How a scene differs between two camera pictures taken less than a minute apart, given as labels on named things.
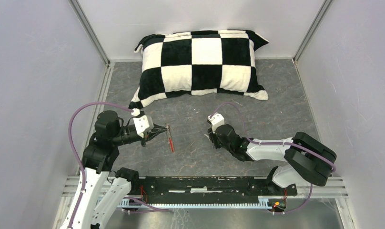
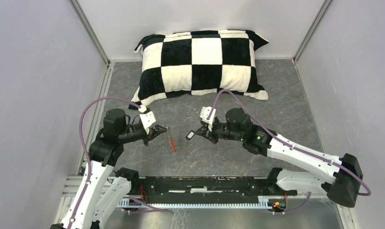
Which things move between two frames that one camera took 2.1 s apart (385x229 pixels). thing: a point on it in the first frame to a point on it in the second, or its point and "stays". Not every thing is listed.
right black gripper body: [215, 140] to [219, 130]
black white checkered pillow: [198, 63] stays
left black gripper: [157, 130] stays
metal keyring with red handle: [170, 140] stays
